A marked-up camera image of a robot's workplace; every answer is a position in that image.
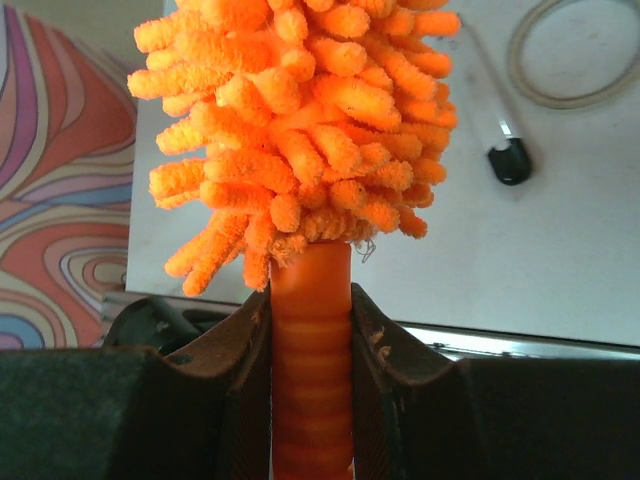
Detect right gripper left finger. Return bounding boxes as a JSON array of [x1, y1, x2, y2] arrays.
[[1, 293, 271, 479]]

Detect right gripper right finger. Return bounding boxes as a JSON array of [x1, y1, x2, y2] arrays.
[[352, 286, 639, 479]]

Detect white marker black cap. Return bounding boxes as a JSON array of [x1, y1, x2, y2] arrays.
[[458, 22, 533, 186]]

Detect orange microfiber duster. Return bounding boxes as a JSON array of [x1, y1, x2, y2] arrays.
[[128, 1, 462, 479]]

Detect tape ring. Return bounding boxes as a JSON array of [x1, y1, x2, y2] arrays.
[[506, 0, 640, 111]]

